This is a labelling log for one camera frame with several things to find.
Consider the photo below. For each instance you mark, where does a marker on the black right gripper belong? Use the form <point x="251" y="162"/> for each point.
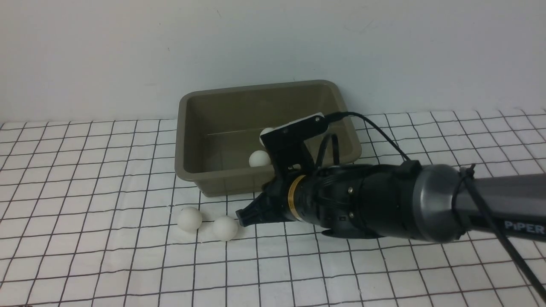
<point x="348" y="202"/>

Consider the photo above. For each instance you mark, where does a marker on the white ping-pong ball plain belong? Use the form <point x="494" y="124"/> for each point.
<point x="225" y="228"/>

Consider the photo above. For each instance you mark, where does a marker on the white ping-pong ball printed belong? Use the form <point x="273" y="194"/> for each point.
<point x="259" y="158"/>

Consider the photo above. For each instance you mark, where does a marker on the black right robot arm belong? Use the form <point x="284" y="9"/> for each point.
<point x="432" y="203"/>

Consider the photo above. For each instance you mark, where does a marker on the olive plastic storage bin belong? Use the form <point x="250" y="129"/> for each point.
<point x="218" y="130"/>

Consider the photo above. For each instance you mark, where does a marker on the white black-grid tablecloth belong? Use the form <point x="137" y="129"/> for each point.
<point x="88" y="219"/>

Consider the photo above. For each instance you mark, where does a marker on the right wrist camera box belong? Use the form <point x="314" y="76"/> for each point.
<point x="286" y="144"/>

